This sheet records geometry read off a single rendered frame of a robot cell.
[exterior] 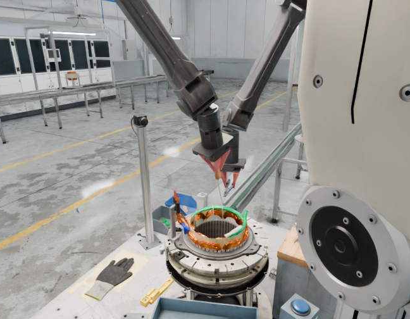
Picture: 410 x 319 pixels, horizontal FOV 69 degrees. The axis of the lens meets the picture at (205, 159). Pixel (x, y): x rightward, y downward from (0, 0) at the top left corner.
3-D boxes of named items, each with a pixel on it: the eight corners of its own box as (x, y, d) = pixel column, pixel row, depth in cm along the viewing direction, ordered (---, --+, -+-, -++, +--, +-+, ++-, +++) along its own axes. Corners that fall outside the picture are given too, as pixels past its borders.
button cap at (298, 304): (288, 307, 75) (289, 304, 75) (297, 298, 78) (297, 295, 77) (303, 316, 72) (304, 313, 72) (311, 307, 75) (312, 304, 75)
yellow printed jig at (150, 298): (178, 269, 125) (178, 263, 123) (185, 272, 123) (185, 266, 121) (139, 304, 107) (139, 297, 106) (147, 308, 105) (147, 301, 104)
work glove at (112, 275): (121, 254, 133) (120, 250, 132) (145, 263, 127) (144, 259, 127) (76, 290, 113) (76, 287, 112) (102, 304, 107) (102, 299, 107)
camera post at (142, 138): (154, 242, 141) (145, 125, 121) (149, 245, 140) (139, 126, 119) (151, 239, 143) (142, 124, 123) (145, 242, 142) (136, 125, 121)
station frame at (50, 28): (91, 84, 778) (84, 30, 732) (115, 85, 742) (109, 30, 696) (35, 91, 648) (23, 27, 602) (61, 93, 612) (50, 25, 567)
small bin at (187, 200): (201, 209, 170) (201, 198, 167) (190, 221, 158) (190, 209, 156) (177, 203, 177) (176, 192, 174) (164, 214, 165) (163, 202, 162)
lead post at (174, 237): (169, 241, 91) (167, 207, 87) (175, 237, 93) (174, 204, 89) (173, 243, 90) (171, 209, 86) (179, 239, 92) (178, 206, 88)
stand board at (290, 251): (295, 226, 108) (295, 221, 107) (352, 243, 98) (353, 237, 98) (276, 257, 92) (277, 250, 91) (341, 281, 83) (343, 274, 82)
